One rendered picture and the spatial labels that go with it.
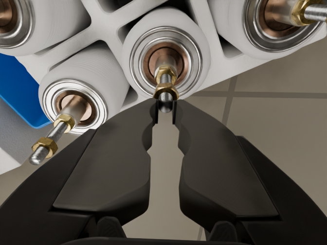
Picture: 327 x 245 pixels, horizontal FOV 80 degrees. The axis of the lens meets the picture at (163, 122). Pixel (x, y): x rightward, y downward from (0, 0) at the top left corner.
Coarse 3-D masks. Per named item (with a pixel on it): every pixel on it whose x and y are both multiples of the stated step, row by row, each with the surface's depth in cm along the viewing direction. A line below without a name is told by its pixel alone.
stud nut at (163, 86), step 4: (160, 84) 14; (164, 84) 14; (168, 84) 14; (172, 84) 14; (156, 88) 14; (160, 88) 14; (164, 88) 14; (168, 88) 14; (172, 88) 14; (156, 92) 14; (160, 92) 14; (168, 92) 14; (172, 92) 14; (176, 92) 14; (152, 96) 14; (156, 96) 14; (172, 96) 14; (176, 96) 14
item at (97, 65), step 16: (96, 48) 29; (64, 64) 23; (80, 64) 23; (96, 64) 24; (112, 64) 27; (48, 80) 22; (96, 80) 22; (112, 80) 24; (112, 96) 23; (112, 112) 24
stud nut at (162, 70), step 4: (160, 68) 17; (164, 68) 17; (168, 68) 17; (160, 72) 17; (164, 72) 17; (168, 72) 17; (172, 72) 17; (156, 76) 17; (160, 76) 17; (172, 76) 17; (176, 76) 17; (156, 80) 17; (172, 80) 17
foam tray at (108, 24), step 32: (96, 0) 24; (128, 0) 33; (160, 0) 23; (192, 0) 23; (96, 32) 25; (128, 32) 32; (320, 32) 25; (32, 64) 28; (224, 64) 27; (256, 64) 27; (128, 96) 34
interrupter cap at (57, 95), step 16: (64, 80) 21; (80, 80) 21; (48, 96) 22; (64, 96) 22; (80, 96) 22; (96, 96) 22; (48, 112) 23; (96, 112) 23; (80, 128) 25; (96, 128) 25
